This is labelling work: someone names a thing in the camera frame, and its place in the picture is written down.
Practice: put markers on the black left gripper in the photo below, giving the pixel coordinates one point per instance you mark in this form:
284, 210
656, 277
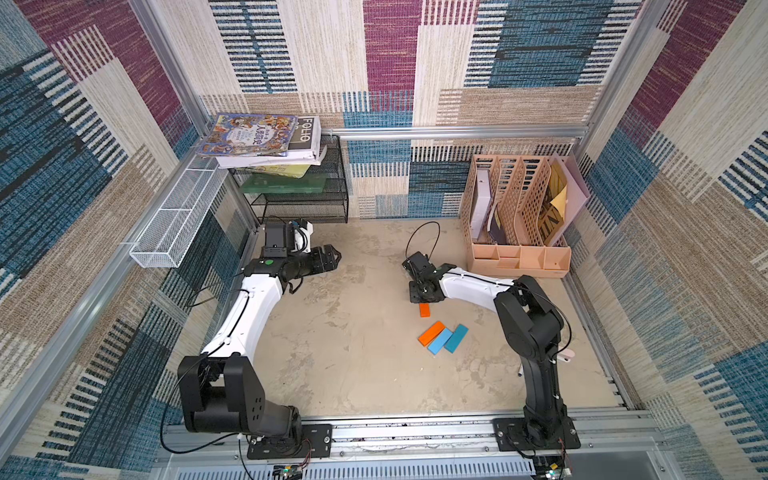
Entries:
329, 263

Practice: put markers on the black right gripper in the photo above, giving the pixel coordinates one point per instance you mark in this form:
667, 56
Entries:
417, 283

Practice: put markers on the orange block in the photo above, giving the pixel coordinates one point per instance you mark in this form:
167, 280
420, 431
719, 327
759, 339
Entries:
425, 309
426, 338

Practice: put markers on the light blue block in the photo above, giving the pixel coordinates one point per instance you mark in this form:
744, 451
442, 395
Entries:
438, 343

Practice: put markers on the teal block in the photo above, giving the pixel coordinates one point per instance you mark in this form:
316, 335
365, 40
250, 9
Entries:
456, 338

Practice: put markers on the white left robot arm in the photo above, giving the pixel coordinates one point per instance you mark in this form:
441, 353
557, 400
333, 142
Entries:
220, 392

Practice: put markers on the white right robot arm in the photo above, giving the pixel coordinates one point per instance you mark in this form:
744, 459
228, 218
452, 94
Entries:
531, 325

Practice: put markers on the dark notebook in organizer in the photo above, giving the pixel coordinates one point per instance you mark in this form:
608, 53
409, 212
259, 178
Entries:
495, 228

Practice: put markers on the green folder on shelf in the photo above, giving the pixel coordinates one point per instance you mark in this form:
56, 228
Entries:
270, 184

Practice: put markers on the pink desk file organizer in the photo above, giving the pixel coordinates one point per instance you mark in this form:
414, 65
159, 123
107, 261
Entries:
519, 185

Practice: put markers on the colourful illustrated book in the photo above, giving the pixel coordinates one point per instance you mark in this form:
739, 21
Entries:
240, 134

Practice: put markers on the pink stapler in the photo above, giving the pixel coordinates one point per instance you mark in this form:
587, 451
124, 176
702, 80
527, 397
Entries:
567, 355

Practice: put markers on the yellow paper in organizer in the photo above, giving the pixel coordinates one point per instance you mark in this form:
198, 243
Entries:
558, 201

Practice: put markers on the black wire mesh shelf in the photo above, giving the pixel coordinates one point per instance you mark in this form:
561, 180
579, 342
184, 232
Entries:
321, 195

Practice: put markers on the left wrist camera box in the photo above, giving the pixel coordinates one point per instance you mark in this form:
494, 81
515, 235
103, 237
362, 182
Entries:
284, 239

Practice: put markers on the white wire mesh basket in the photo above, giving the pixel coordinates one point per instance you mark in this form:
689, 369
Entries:
167, 238

